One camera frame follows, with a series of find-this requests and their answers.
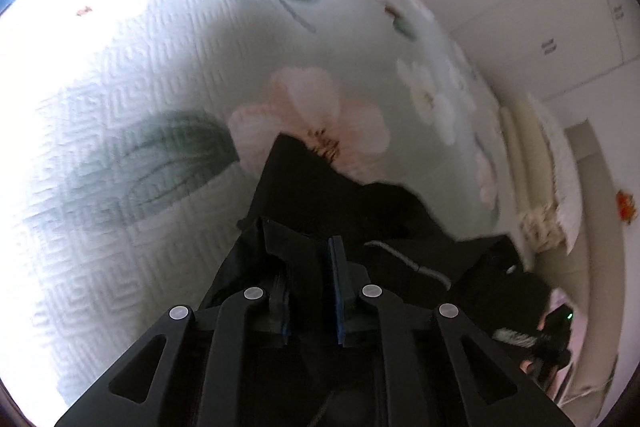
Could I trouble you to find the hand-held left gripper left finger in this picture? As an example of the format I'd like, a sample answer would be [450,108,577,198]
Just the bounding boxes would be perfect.
[55,276,296,427]

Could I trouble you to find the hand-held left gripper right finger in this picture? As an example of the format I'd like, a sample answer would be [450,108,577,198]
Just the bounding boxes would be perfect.
[327,236,576,427]

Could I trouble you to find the black hooded jacket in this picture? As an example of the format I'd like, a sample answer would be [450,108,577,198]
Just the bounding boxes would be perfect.
[197,133,551,427]

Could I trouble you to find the beige padded headboard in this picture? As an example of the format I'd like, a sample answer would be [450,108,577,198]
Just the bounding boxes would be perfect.
[565,119,636,408]

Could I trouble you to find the orange plush toy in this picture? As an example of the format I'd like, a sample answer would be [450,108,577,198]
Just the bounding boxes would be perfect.
[616,189,638,224]

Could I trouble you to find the white lace-edged pillow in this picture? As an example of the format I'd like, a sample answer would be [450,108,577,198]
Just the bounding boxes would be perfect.
[527,94,586,253]

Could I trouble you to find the folded beige quilt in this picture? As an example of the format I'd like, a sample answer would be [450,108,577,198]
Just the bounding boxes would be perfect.
[500,104,561,253]

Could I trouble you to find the floral green bedspread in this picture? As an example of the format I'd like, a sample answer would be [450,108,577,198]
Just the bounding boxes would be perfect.
[0,0,506,408]

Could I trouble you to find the white wardrobe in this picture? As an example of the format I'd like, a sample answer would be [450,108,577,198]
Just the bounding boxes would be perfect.
[320,0,636,128]

